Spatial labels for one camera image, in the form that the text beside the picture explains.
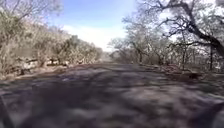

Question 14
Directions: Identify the row of trees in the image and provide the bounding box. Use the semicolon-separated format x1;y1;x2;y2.
0;0;105;76
108;0;224;73

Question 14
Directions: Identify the grey asphalt road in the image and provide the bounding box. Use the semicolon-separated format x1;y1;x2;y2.
0;62;224;128

